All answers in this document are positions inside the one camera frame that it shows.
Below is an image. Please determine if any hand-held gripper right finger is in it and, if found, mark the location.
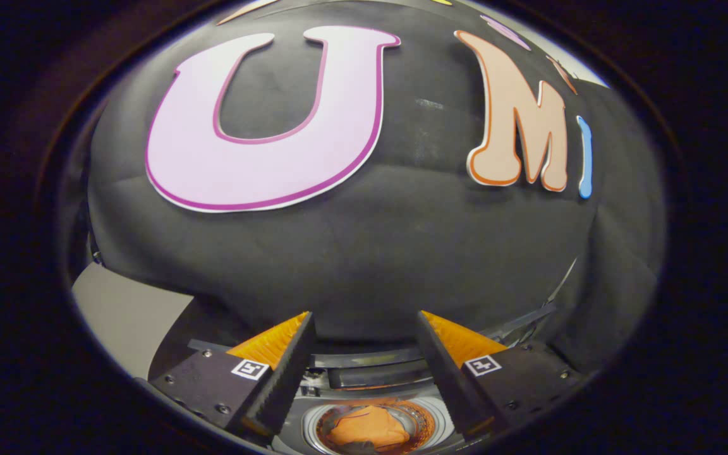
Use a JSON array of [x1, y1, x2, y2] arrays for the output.
[[415, 310, 586, 440]]

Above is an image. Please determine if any orange polo shirt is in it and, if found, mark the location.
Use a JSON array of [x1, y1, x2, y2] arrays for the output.
[[328, 406, 410, 451]]

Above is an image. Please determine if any beige and black cabinet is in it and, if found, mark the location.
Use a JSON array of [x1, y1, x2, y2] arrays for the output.
[[72, 262, 238, 380]]

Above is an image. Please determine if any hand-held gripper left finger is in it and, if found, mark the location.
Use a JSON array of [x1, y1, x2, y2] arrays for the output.
[[149, 312, 317, 443]]

